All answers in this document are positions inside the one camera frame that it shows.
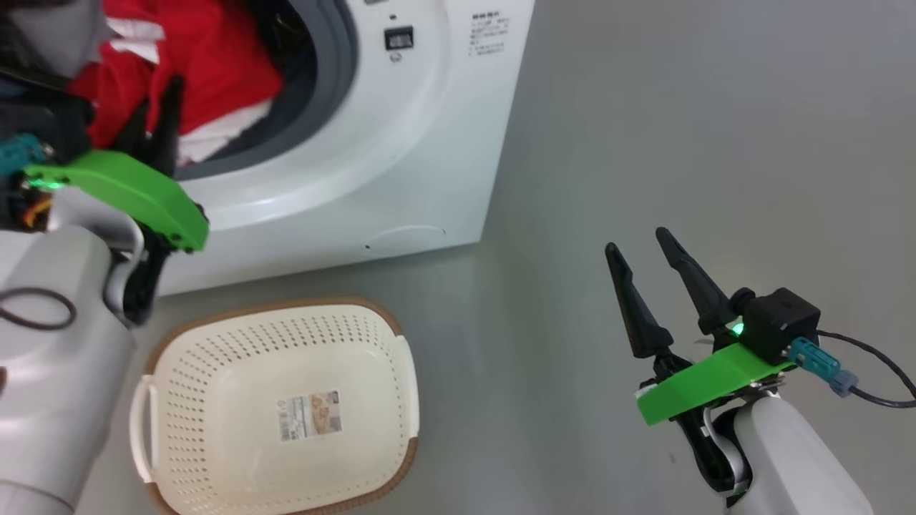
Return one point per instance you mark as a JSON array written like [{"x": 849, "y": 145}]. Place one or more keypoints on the white front-load washing machine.
[{"x": 429, "y": 143}]

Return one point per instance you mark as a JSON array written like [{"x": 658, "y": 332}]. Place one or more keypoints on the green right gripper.
[{"x": 708, "y": 375}]

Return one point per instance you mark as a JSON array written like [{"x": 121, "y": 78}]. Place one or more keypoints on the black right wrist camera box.
[{"x": 780, "y": 322}]

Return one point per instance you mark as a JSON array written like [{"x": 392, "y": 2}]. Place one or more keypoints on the cream perforated laundry basket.
[{"x": 236, "y": 393}]

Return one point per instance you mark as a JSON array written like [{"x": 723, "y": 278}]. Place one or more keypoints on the red and white garment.
[{"x": 207, "y": 64}]

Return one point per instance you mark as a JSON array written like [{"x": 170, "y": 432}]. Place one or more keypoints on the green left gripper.
[{"x": 136, "y": 189}]

